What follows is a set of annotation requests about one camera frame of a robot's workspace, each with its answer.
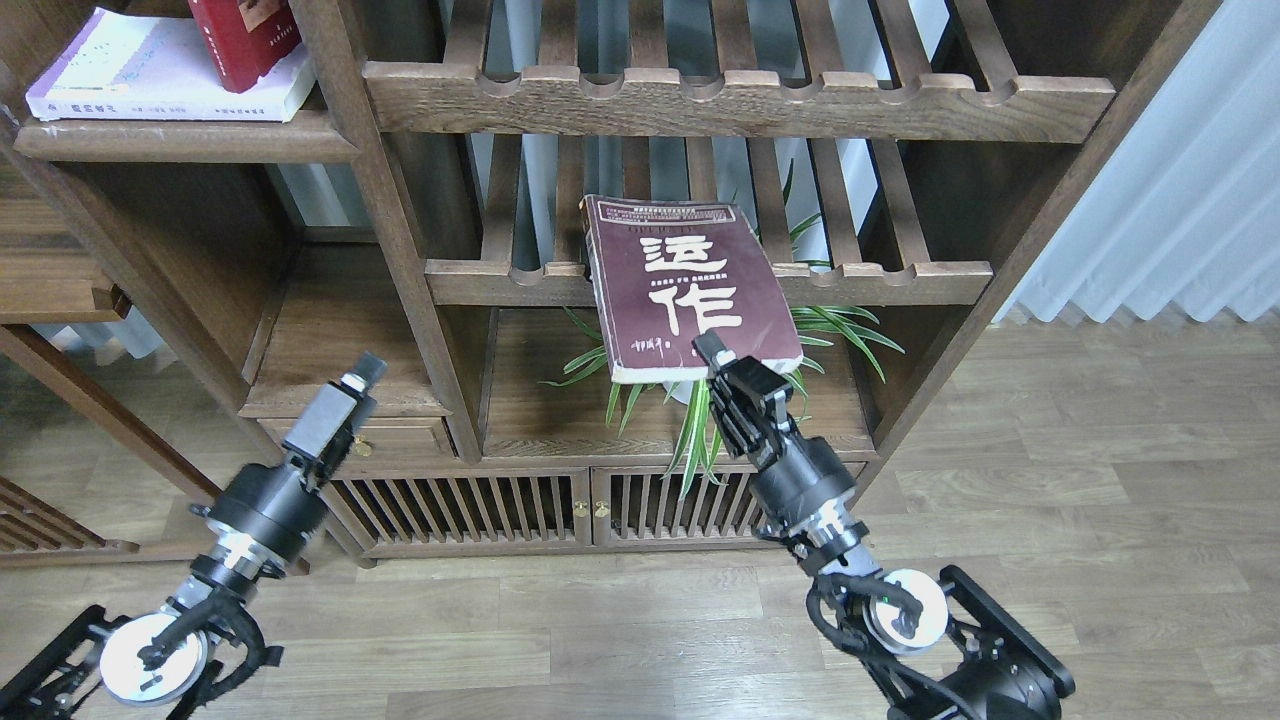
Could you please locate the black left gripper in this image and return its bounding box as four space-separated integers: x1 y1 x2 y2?
195 352 388 566

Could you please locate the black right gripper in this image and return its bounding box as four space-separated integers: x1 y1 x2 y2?
692 331 858 546

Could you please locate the dark maroon book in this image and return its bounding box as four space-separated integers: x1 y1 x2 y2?
580 193 803 386

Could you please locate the red cover book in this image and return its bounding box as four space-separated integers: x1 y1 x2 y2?
188 1 300 94

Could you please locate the white lavender book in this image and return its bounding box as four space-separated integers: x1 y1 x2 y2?
26 9 316 122

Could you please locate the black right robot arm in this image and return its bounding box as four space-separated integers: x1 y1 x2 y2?
694 332 1076 719

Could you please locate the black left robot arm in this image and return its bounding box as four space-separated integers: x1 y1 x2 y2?
3 352 387 719

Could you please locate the white plant pot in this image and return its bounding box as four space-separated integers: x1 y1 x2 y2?
662 379 710 409

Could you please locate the small wooden drawer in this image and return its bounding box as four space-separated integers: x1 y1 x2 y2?
259 416 458 464

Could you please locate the dark wooden bookshelf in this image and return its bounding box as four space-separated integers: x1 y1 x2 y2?
0 0 1226 571

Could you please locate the left slatted cabinet door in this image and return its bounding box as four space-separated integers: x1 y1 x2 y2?
323 469 593 561

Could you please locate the slatted cabinet door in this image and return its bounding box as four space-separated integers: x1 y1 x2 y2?
323 469 593 561
573 465 765 552

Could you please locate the right slatted cabinet door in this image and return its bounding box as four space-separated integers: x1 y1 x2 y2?
573 465 765 552

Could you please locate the white curtain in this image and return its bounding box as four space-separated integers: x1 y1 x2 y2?
1004 1 1279 322

